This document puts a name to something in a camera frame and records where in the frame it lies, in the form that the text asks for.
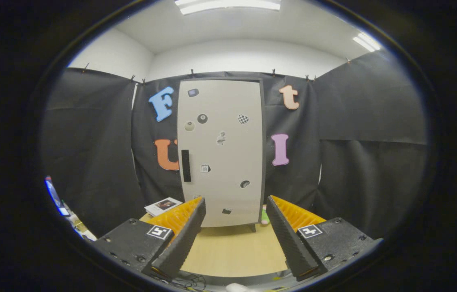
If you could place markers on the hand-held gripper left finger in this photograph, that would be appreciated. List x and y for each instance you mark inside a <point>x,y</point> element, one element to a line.
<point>183,243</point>

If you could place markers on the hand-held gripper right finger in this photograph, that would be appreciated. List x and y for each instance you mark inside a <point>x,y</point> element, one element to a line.
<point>289,243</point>

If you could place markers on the dark grey shoe cabinet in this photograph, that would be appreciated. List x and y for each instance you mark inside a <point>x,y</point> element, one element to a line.
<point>264,162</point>

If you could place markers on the beige shoe cabinet door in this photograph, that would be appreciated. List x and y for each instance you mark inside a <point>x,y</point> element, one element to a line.
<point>228,154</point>

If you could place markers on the green pink plush toy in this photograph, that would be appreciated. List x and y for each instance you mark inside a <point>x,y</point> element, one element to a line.
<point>264,221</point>

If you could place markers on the black backdrop cloth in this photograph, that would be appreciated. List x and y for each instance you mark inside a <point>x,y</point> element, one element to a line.
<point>90,154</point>

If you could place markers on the blue white board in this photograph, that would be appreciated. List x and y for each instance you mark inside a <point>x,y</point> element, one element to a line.
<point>56,198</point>

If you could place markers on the small ceiling light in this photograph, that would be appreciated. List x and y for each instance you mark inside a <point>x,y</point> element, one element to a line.
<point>367,41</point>

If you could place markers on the long ceiling light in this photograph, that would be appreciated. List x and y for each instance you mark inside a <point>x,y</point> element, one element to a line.
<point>228,5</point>

